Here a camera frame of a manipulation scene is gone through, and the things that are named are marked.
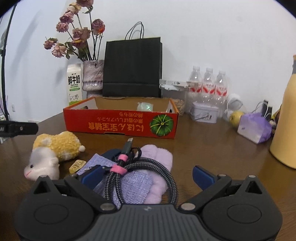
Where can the purple white gift bag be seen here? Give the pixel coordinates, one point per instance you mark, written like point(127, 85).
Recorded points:
point(254, 127)

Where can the red cardboard box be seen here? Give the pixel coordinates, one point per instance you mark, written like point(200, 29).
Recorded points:
point(111, 124)

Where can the purple knit pouch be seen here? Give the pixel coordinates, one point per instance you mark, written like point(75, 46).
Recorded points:
point(134, 185)

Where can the black light stand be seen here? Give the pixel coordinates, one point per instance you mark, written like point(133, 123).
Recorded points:
point(5, 58)

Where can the black charger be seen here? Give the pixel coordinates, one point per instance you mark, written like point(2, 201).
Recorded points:
point(267, 110)

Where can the yellow white hamster plush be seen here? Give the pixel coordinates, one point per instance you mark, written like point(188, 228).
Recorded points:
point(55, 148)

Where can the clear jar of nuts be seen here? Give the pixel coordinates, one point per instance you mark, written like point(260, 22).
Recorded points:
point(177, 104)

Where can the black paper bag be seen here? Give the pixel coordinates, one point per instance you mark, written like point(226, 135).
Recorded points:
point(133, 69)

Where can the small colourful packet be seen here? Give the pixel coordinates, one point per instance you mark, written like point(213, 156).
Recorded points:
point(276, 119)

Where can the yellow thermos jug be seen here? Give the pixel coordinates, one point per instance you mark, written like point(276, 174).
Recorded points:
point(285, 120)

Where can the white flat carton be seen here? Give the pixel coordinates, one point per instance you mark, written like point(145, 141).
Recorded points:
point(174, 83)

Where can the yellow green pear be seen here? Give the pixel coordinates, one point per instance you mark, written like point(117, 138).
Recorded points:
point(235, 118)

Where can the dried pink rose bouquet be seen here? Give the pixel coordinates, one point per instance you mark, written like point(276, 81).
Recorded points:
point(76, 37)

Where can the white wall socket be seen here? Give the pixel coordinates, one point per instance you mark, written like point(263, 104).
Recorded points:
point(13, 108)

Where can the pink marbled vase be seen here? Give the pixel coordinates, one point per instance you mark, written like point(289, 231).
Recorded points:
point(92, 78)

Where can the iridescent plastic packet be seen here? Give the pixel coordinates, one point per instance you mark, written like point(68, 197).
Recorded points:
point(145, 107)

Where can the lilac fluffy cloth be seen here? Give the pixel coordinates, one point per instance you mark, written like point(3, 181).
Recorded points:
point(161, 157)

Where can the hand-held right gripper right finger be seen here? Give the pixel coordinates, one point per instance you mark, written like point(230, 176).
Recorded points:
point(203, 177)

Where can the navy zip pouch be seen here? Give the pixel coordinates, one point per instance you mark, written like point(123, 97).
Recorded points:
point(111, 153)

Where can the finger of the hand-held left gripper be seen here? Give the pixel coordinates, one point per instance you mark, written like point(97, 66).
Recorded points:
point(20, 128)

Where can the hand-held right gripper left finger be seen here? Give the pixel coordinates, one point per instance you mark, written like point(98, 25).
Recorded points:
point(92, 176)

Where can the white green milk carton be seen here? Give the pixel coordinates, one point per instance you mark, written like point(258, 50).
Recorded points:
point(74, 85)

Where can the small white fan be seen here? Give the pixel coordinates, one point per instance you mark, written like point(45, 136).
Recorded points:
point(234, 102)

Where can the silver printed tin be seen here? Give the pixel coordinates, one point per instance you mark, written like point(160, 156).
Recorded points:
point(204, 113)

